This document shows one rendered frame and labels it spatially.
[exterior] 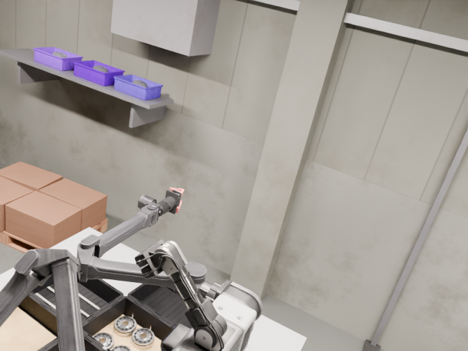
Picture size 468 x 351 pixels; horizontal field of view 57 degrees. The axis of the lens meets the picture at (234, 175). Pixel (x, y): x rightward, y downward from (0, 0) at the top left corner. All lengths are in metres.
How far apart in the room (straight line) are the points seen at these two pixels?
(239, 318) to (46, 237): 2.70
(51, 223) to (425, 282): 2.89
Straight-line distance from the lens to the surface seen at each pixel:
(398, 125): 3.17
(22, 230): 3.98
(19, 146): 5.27
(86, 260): 1.52
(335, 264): 3.60
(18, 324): 2.27
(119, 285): 2.65
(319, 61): 3.02
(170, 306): 2.36
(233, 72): 3.46
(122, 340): 2.18
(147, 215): 1.80
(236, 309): 1.35
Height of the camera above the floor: 2.41
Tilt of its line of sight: 24 degrees down
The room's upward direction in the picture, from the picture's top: 13 degrees clockwise
